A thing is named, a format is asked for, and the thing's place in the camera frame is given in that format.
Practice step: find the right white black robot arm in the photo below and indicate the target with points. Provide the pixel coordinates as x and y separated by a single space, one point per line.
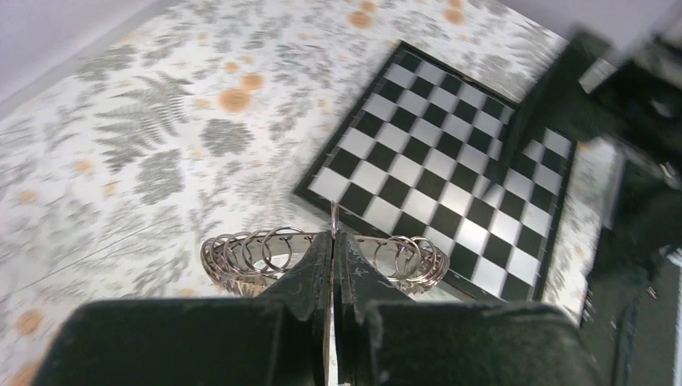
631 315

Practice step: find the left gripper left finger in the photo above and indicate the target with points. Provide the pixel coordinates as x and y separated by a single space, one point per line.
279 337

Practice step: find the black white chessboard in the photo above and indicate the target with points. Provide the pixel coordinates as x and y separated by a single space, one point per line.
414 157

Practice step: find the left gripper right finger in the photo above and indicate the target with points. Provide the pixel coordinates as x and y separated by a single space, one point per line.
384 337

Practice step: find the floral patterned table mat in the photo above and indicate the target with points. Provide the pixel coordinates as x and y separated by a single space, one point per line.
201 120

